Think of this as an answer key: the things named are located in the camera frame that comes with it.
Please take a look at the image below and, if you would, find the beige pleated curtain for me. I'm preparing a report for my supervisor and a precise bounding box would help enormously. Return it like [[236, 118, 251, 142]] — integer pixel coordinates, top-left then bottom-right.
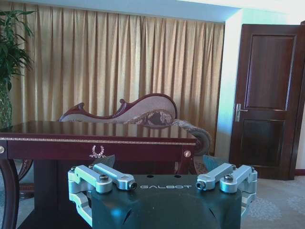
[[9, 2, 225, 148]]

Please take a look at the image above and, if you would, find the patterned green plant vase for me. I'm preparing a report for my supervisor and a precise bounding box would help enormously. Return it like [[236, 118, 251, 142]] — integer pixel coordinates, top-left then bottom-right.
[[0, 83, 13, 129]]

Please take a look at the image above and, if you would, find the green leafy potted plant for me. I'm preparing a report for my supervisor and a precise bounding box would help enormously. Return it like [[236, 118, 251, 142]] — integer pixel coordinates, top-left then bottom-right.
[[0, 9, 35, 92]]

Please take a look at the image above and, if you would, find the dark brown wooden door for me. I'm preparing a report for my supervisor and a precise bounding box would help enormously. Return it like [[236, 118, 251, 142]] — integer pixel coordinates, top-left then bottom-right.
[[229, 21, 305, 181]]

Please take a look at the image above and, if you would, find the carved upholstered chaise lounge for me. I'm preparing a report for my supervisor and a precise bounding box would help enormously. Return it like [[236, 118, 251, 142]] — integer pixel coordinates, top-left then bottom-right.
[[58, 93, 212, 156]]

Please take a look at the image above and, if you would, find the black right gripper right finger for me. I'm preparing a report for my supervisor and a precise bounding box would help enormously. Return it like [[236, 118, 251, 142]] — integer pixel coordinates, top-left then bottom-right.
[[194, 155, 258, 218]]

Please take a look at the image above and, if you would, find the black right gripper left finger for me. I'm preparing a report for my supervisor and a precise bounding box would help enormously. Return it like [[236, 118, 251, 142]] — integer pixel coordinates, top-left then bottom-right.
[[67, 154, 137, 224]]

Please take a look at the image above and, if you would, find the dark red wooden table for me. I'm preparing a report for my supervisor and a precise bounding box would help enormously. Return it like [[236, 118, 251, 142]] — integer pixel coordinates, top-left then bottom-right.
[[0, 120, 197, 229]]

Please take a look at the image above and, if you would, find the silver door handle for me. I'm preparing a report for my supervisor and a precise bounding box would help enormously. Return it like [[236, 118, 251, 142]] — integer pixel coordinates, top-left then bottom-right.
[[234, 103, 247, 122]]

